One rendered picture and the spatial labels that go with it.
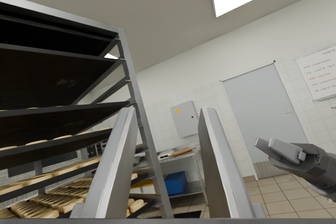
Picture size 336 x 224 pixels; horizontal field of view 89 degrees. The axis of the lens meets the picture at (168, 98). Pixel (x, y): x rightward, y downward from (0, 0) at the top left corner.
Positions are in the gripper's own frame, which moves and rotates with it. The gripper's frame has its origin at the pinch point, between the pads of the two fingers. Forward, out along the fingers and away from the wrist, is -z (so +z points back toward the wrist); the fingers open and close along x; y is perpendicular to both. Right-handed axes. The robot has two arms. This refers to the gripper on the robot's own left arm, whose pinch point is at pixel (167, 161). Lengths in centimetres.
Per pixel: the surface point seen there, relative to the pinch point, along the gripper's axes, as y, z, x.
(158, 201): -58, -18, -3
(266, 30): -110, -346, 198
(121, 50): -22, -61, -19
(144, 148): -46, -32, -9
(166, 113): -278, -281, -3
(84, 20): -10, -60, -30
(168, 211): -59, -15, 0
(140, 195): -63, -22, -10
